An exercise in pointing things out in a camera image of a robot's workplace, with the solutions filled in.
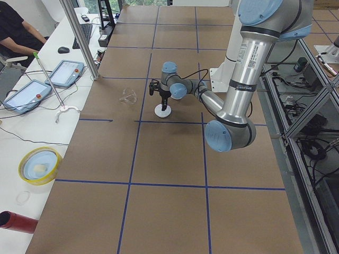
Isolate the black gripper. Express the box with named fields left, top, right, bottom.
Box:
left=159, top=89, right=171, bottom=111

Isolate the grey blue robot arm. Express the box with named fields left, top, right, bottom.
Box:
left=156, top=1, right=314, bottom=152

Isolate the orange black connector hub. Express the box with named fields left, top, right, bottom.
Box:
left=96, top=50, right=104, bottom=61

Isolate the black box device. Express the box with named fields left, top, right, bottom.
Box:
left=98, top=34, right=109, bottom=48

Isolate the far blue teach pendant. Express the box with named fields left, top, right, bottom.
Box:
left=49, top=60, right=84, bottom=88

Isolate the blue teach pendant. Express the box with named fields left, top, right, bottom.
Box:
left=49, top=60, right=84, bottom=88
left=3, top=79, right=52, bottom=114

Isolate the black keyboard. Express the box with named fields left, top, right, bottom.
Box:
left=72, top=23, right=93, bottom=50

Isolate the black computer mouse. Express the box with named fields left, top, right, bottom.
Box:
left=58, top=47, right=70, bottom=54

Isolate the metal rod green tip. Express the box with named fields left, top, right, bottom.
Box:
left=33, top=51, right=66, bottom=110

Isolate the near blue teach pendant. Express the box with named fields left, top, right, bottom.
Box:
left=3, top=79, right=52, bottom=114

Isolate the yellow tape roll with plate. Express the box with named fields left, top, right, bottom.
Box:
left=18, top=147, right=63, bottom=186

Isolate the seated person in black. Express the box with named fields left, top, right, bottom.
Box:
left=1, top=1, right=47, bottom=67

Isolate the red cylinder bottle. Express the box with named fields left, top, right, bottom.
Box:
left=1, top=211, right=38, bottom=234

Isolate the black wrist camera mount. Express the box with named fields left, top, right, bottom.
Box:
left=149, top=79, right=160, bottom=96

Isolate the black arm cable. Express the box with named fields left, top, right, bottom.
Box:
left=180, top=68, right=210, bottom=93

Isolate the aluminium frame post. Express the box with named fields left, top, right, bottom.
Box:
left=60, top=0, right=99, bottom=80

